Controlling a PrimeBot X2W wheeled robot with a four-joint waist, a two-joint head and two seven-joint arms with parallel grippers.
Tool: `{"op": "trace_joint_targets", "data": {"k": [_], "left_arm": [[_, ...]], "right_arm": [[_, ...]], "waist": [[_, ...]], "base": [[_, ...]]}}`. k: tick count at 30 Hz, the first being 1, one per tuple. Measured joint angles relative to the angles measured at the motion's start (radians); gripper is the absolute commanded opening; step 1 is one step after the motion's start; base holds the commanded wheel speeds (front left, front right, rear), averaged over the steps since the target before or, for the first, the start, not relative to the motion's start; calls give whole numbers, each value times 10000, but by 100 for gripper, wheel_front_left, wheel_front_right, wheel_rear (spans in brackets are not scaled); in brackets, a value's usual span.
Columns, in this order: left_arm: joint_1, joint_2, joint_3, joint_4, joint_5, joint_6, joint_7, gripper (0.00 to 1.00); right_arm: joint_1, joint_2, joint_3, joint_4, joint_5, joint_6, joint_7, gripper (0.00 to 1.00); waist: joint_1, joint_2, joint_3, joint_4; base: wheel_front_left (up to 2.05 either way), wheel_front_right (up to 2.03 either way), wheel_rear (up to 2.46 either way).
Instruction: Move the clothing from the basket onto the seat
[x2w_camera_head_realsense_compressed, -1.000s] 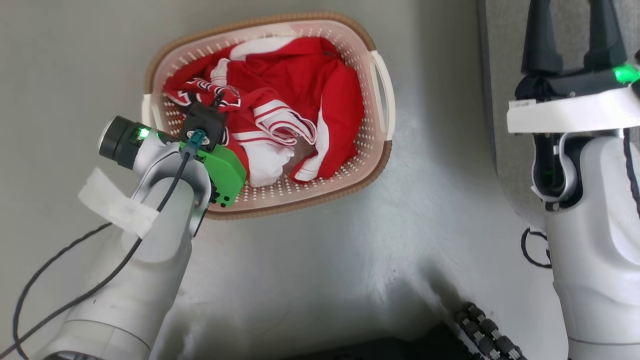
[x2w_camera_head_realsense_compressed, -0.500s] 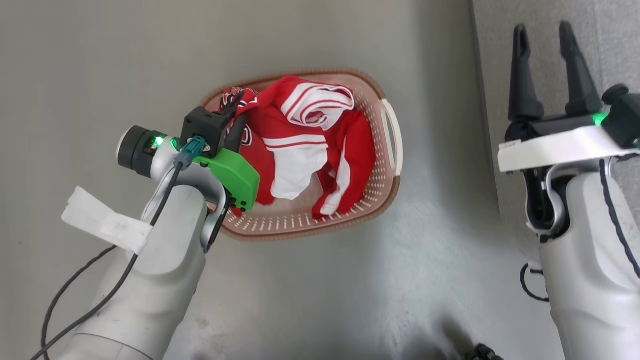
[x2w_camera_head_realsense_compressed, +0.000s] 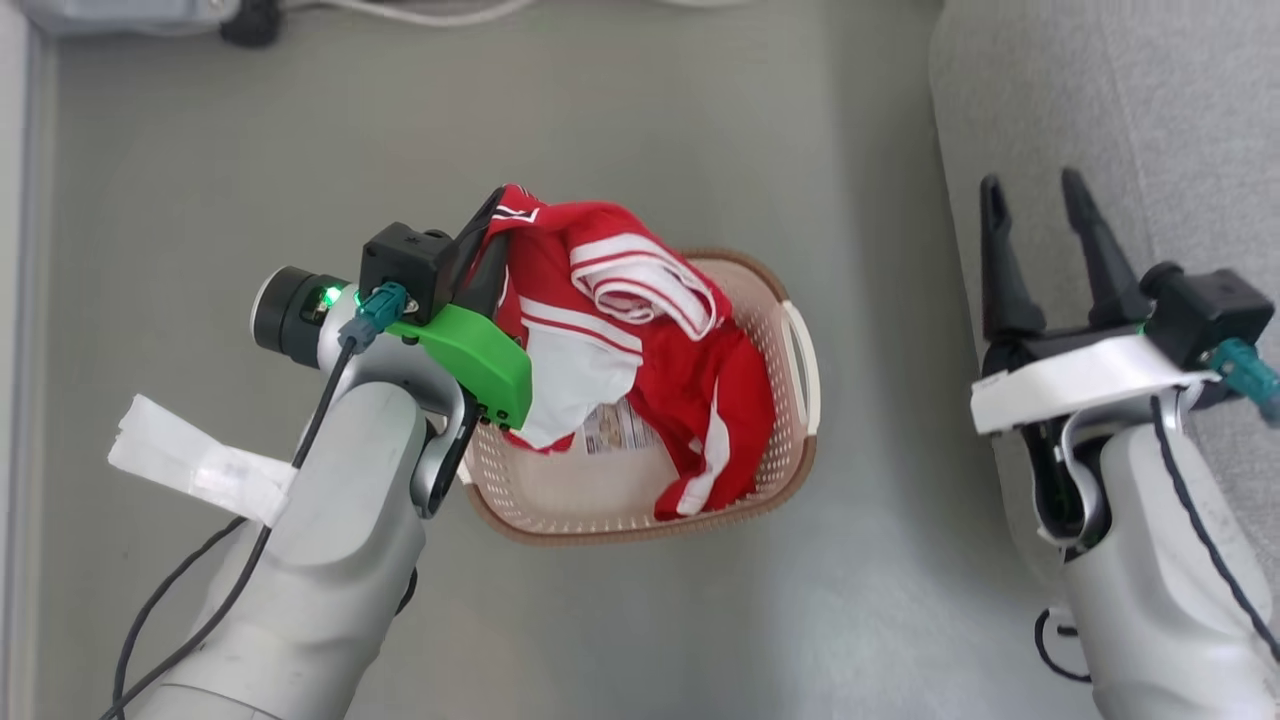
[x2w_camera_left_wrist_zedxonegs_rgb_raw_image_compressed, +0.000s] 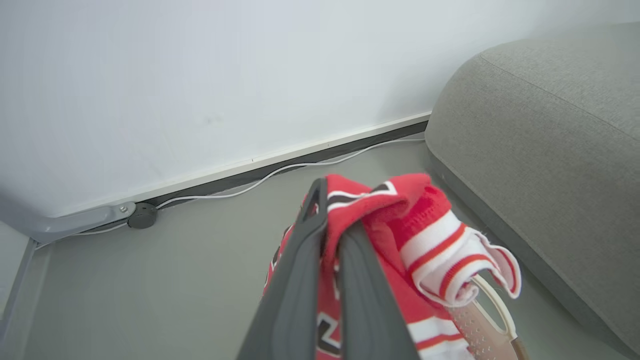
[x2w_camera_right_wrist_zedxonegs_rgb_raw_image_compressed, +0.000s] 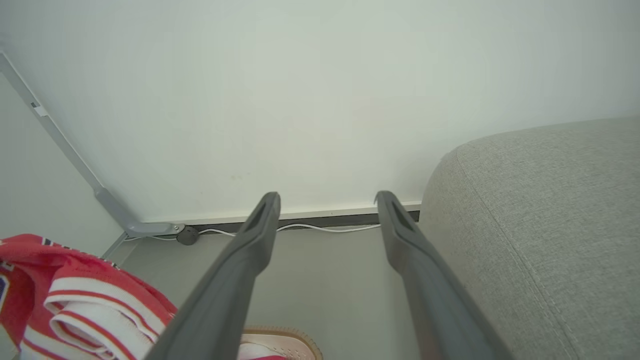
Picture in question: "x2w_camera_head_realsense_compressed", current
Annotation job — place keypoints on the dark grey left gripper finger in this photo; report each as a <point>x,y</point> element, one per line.
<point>490,275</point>
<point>482,215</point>

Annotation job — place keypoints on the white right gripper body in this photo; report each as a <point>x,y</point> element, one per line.
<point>1070,385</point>

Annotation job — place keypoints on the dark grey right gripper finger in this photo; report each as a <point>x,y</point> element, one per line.
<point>1110,270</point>
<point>1005,290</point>

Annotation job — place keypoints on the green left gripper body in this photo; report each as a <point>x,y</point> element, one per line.
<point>480,365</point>

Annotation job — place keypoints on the red white sports garment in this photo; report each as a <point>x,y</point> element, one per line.
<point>690,370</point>

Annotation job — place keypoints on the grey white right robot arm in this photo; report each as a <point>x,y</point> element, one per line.
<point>1150,600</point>

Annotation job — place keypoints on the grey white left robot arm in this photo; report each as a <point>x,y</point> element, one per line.
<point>340,520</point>

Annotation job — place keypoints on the beige plastic laundry basket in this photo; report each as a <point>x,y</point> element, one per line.
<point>560,490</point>

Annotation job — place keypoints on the grey fabric sofa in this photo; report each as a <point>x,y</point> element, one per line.
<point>1130,100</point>

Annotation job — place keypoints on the white tape strip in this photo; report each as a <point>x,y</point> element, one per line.
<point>200,460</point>

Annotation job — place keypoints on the black caster wheel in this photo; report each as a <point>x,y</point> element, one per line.
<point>250,22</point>

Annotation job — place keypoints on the grey base unit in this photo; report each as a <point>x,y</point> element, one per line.
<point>120,12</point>

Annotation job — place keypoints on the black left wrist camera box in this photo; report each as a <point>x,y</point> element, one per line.
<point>405,260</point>

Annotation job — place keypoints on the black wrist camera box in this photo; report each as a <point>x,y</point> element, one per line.
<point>1205,305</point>
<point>405,260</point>

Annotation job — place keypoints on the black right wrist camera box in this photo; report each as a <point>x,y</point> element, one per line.
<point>1205,305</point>

